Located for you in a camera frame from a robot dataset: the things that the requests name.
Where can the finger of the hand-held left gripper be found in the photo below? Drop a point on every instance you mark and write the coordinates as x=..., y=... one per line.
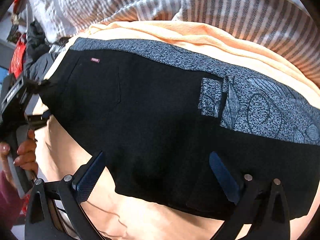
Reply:
x=32, y=85
x=38, y=121

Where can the person's left hand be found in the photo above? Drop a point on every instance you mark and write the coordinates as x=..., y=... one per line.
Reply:
x=26, y=155

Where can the black pants with patterned stripe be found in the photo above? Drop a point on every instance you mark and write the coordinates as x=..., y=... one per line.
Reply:
x=150, y=120

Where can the red patterned packet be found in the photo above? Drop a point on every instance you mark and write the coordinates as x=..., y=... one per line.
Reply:
x=18, y=60

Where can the person's left forearm maroon sleeve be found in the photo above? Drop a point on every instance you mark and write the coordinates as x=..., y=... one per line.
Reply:
x=8, y=200

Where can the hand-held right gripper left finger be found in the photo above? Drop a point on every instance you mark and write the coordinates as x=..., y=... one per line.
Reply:
x=88, y=177

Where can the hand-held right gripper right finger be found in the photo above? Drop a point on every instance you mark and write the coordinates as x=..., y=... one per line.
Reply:
x=223, y=175

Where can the peach blanket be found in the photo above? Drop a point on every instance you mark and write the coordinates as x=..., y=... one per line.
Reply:
x=155, y=32

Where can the grey jacket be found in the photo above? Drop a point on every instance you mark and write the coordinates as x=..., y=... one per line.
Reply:
x=37, y=45

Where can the grey striped quilt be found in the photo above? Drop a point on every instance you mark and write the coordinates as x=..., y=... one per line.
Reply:
x=150, y=0

